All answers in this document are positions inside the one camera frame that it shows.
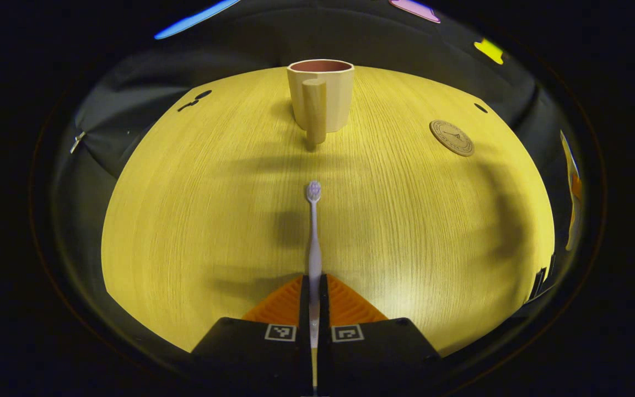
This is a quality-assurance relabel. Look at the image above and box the beige cup with handle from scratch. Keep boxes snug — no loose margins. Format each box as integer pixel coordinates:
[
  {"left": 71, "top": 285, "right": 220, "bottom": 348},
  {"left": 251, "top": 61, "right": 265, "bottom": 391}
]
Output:
[{"left": 287, "top": 59, "right": 355, "bottom": 146}]

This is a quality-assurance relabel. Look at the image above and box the black backdrop cloth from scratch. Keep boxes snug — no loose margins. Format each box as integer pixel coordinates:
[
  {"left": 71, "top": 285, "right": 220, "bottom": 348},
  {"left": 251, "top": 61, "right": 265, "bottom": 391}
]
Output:
[{"left": 47, "top": 0, "right": 594, "bottom": 331}]

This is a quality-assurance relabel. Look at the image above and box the round brown coaster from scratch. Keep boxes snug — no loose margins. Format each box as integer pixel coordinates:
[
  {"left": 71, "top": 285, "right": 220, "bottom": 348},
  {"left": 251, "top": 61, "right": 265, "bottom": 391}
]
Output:
[{"left": 429, "top": 120, "right": 475, "bottom": 157}]

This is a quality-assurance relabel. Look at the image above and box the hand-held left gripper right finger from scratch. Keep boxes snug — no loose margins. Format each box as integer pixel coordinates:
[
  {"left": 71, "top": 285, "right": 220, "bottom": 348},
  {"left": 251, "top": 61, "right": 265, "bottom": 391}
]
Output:
[{"left": 317, "top": 274, "right": 440, "bottom": 396}]

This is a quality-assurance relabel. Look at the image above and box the wooden desktop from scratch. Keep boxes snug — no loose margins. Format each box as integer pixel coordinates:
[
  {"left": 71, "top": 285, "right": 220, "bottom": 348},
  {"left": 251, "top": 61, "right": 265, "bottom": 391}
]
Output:
[{"left": 101, "top": 65, "right": 556, "bottom": 358}]

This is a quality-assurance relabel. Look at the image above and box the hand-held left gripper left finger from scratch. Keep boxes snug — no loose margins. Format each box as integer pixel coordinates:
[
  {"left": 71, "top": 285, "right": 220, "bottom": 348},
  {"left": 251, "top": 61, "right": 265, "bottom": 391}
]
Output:
[{"left": 191, "top": 274, "right": 314, "bottom": 396}]

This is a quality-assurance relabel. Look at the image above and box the white toothbrush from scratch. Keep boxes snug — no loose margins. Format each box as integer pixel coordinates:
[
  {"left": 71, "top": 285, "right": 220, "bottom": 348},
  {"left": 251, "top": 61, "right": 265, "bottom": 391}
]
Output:
[{"left": 305, "top": 180, "right": 322, "bottom": 395}]

